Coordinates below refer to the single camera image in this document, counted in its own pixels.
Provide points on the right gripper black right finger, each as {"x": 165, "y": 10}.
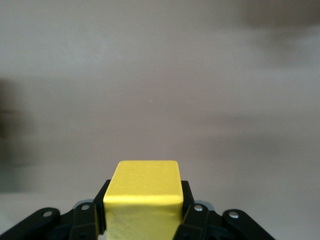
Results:
{"x": 197, "y": 222}

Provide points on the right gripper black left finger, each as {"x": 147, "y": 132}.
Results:
{"x": 85, "y": 220}

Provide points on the yellow cube block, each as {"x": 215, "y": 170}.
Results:
{"x": 142, "y": 185}

